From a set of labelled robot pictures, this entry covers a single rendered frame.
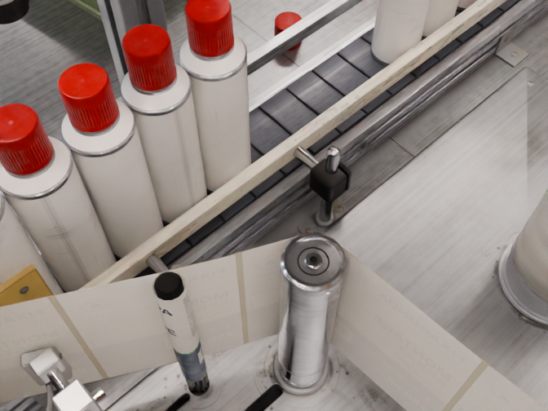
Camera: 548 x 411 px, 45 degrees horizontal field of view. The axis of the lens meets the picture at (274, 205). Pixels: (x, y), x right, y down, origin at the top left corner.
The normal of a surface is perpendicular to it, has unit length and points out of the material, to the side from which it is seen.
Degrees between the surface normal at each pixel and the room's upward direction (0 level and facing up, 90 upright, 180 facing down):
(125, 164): 90
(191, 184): 90
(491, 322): 0
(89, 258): 90
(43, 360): 0
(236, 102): 90
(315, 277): 0
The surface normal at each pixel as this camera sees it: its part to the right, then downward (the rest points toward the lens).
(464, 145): 0.00, -0.54
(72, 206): 0.81, 0.50
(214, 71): 0.11, 0.21
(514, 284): -0.97, 0.22
